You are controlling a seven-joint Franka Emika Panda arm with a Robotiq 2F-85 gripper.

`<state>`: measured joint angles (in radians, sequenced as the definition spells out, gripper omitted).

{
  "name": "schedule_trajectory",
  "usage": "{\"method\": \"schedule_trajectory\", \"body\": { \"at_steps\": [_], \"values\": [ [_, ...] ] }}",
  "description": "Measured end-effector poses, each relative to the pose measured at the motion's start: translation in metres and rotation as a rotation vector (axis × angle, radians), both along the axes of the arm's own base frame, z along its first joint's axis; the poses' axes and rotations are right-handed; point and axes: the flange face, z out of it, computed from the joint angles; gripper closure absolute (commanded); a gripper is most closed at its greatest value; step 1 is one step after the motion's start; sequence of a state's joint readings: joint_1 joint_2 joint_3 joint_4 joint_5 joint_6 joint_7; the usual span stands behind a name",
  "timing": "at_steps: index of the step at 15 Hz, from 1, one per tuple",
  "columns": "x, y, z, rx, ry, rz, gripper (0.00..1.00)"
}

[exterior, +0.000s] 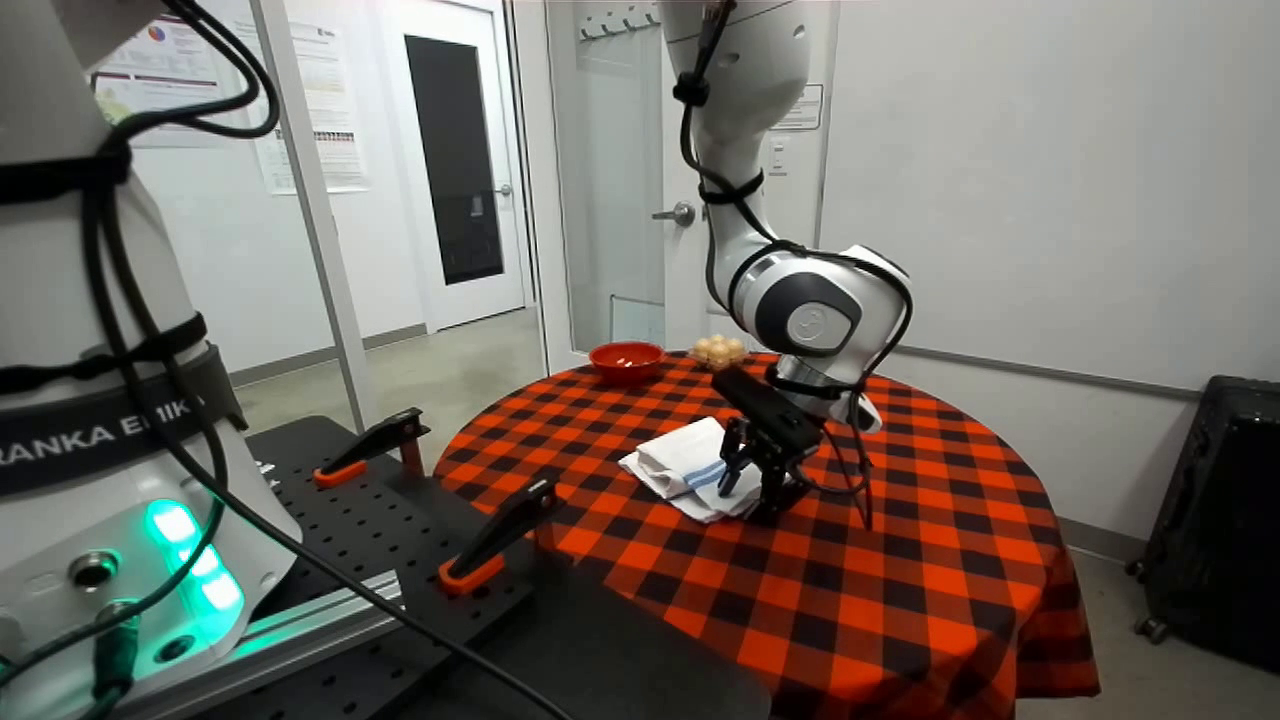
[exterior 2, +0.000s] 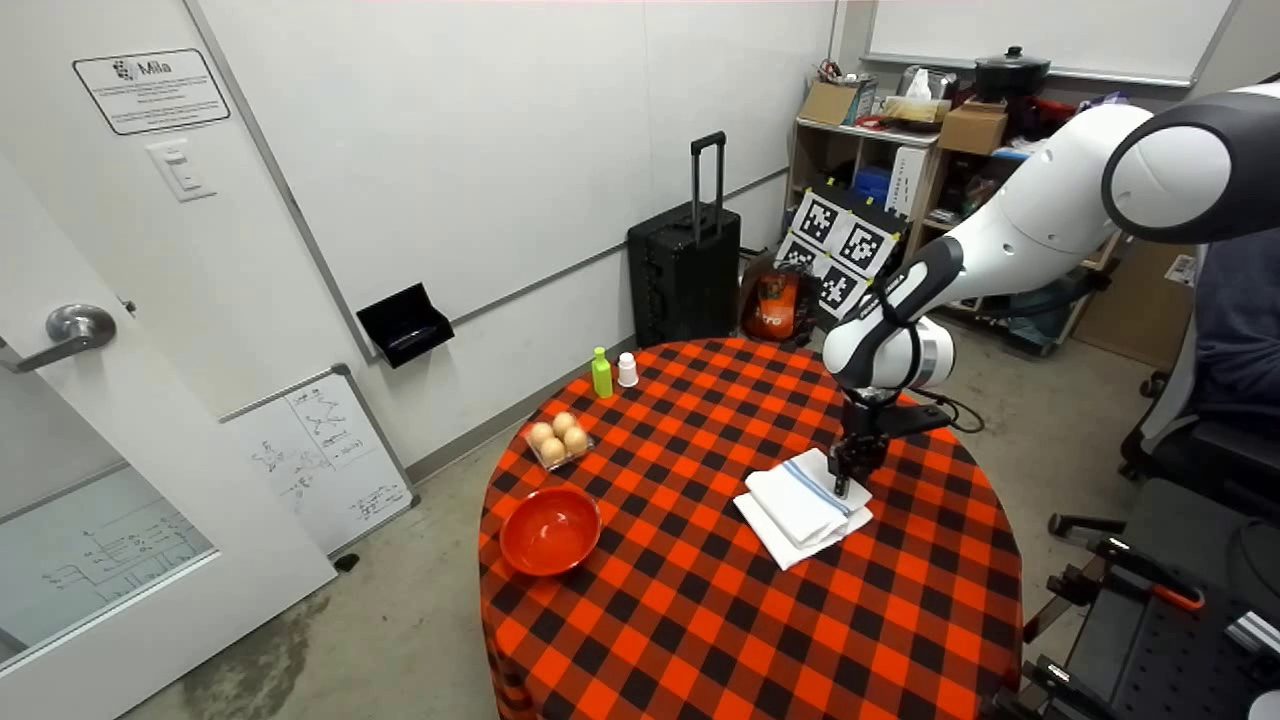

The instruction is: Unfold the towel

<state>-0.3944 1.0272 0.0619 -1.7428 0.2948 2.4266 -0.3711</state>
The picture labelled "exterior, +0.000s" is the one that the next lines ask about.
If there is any white door with dark window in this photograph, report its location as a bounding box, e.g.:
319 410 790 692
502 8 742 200
382 0 534 337

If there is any tray of beige eggs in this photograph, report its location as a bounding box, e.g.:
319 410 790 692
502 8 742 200
690 333 751 376

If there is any aluminium rail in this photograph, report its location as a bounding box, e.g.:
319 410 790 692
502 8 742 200
116 572 417 720

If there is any black suitcase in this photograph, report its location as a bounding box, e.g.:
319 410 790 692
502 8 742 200
1134 371 1280 675

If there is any white partition post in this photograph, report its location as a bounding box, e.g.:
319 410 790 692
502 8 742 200
249 0 382 396

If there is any black perforated base board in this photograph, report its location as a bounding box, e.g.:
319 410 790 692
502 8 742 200
198 410 778 720

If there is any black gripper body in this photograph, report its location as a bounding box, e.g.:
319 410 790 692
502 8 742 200
710 362 834 473

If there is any black clamp with orange tip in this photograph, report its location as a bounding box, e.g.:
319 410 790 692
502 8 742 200
435 473 566 598
309 405 435 496

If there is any large wall whiteboard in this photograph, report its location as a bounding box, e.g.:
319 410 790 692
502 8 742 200
814 0 1280 405

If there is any red black checked tablecloth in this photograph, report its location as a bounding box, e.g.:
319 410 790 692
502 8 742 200
432 346 1105 720

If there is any red bowl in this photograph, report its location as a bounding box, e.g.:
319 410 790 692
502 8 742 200
589 341 669 393

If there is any coat hook rack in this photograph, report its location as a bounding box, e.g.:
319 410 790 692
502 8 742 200
577 2 664 45

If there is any paper notice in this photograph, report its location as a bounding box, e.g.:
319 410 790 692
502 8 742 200
252 12 377 191
88 12 233 137

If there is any white towel with blue stripes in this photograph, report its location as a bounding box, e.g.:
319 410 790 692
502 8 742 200
618 410 773 527

